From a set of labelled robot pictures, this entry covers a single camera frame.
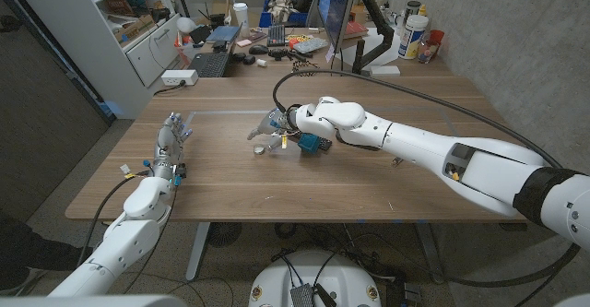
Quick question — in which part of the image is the flat white box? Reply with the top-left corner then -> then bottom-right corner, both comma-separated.
369,65 -> 402,77

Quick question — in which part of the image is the black computer monitor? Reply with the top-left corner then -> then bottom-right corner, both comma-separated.
316,0 -> 360,53

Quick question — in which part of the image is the white power strip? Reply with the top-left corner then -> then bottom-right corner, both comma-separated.
160,69 -> 200,87

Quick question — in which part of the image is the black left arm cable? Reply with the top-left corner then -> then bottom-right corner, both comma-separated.
76,168 -> 156,269

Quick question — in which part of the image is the white shelf cabinet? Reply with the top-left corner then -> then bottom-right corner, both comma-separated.
8,0 -> 183,119

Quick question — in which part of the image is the wooden back desk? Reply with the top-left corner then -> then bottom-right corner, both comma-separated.
182,26 -> 455,78

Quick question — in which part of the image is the large black keyboard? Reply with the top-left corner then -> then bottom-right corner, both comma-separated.
187,51 -> 230,78

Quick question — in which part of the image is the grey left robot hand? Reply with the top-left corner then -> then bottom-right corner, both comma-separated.
151,112 -> 194,179

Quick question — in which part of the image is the clear glass jar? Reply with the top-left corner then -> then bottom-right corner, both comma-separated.
417,39 -> 439,65

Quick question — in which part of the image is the white robot torso base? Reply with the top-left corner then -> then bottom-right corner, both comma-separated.
248,250 -> 383,307

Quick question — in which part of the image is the grey table leg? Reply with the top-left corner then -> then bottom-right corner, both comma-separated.
414,223 -> 446,285
185,222 -> 212,282

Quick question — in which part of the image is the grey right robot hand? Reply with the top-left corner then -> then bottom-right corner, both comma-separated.
246,107 -> 301,154

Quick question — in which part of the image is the small blue box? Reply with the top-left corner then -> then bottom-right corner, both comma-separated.
297,132 -> 322,155

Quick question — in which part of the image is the white tall cup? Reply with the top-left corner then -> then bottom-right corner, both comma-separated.
232,2 -> 251,39

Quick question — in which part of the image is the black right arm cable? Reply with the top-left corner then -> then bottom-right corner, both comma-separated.
271,69 -> 583,307

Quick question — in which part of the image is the white wipes canister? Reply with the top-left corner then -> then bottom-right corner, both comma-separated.
397,14 -> 430,61

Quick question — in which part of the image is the black floor fan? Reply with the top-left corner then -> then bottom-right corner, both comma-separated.
207,222 -> 243,248

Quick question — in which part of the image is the small black keyboard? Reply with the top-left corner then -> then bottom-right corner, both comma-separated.
266,24 -> 287,48

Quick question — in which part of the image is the blue storage bin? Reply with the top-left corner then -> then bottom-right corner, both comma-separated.
258,0 -> 309,29

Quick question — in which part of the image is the dark laptop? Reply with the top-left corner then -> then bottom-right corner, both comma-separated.
206,24 -> 242,44

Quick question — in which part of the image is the black bead bracelet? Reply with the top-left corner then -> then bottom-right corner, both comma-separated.
290,59 -> 321,75

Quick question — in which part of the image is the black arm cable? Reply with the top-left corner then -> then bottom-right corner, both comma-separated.
76,168 -> 156,269
271,69 -> 583,307

